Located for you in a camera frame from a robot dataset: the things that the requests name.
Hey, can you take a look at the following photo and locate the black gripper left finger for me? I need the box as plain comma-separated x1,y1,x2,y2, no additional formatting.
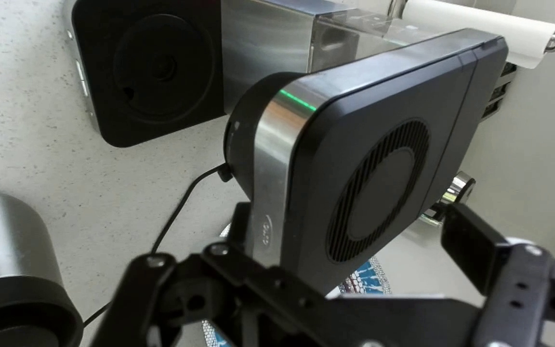
90,244,242,347

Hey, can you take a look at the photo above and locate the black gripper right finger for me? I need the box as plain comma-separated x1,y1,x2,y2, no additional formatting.
441,205,551,347

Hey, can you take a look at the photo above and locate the black silver coffeemaker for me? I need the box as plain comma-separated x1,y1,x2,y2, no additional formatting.
65,0,508,294

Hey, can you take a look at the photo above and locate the steel coffee carafe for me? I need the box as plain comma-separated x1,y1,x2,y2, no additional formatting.
0,194,83,347

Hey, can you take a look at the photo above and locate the white paper towel roll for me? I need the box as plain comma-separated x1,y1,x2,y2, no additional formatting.
387,0,555,70

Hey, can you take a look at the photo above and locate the black power cable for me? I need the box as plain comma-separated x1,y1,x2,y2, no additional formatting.
81,163,235,329

